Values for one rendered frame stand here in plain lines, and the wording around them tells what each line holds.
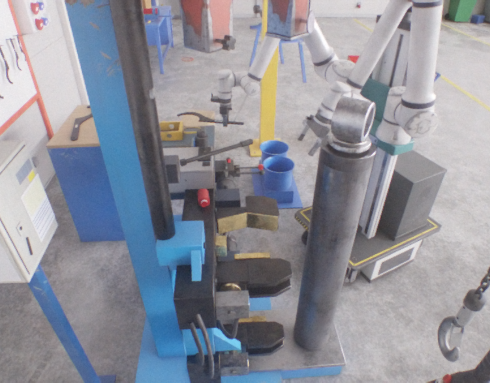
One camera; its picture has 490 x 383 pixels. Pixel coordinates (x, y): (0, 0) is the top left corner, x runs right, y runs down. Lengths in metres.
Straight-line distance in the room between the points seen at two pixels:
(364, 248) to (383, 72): 1.19
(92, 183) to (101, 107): 1.68
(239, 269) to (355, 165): 0.63
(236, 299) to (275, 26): 1.01
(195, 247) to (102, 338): 1.43
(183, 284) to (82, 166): 1.68
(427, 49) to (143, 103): 1.20
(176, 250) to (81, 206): 1.79
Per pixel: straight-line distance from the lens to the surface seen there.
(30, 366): 2.76
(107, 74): 1.25
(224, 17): 1.07
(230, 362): 1.84
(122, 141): 1.34
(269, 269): 1.55
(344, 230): 1.60
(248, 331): 1.92
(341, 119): 1.36
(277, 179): 3.33
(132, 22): 1.07
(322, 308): 1.99
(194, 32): 1.07
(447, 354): 1.00
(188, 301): 1.38
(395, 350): 2.66
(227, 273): 1.53
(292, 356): 2.31
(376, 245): 2.77
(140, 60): 1.09
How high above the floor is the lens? 2.16
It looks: 36 degrees down
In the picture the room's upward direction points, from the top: straight up
